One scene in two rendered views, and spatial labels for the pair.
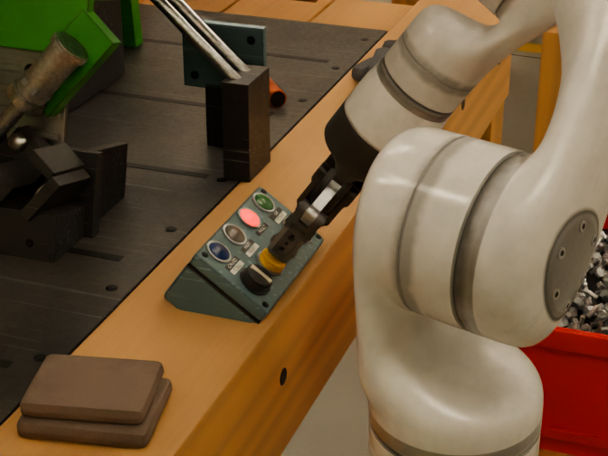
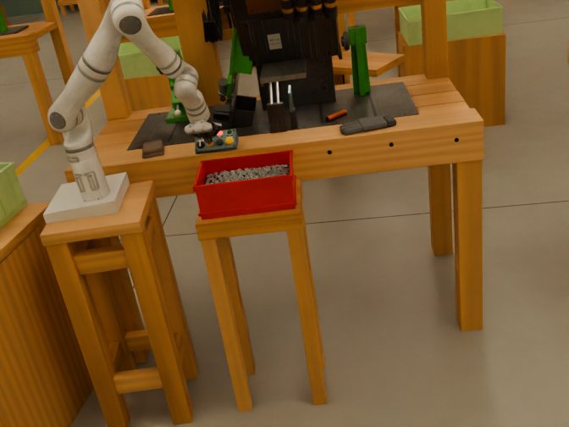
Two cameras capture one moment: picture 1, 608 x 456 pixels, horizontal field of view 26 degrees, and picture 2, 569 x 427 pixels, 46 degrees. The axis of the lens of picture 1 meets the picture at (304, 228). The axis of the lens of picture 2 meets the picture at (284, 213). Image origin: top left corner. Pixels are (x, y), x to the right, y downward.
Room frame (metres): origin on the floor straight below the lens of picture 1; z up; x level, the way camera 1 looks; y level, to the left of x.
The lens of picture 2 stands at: (0.66, -2.23, 1.76)
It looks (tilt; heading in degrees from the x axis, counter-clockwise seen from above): 27 degrees down; 75
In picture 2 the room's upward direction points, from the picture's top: 9 degrees counter-clockwise
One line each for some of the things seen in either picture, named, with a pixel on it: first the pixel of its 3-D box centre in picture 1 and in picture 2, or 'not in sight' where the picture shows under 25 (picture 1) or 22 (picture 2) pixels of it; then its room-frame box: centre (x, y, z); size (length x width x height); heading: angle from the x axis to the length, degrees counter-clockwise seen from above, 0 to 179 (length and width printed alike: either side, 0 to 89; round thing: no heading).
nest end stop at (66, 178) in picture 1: (55, 194); (221, 116); (1.12, 0.23, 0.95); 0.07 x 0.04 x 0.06; 160
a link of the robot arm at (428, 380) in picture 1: (458, 299); (72, 125); (0.59, -0.08, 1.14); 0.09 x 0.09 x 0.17; 54
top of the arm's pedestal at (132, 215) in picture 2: not in sight; (101, 211); (0.60, -0.08, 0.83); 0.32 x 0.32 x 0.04; 74
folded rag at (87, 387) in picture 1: (95, 398); (152, 148); (0.83, 0.16, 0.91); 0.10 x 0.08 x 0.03; 81
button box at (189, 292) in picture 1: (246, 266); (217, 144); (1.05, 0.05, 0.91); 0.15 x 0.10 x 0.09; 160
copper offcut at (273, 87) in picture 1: (266, 86); (336, 115); (1.51, 0.05, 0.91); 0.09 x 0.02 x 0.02; 19
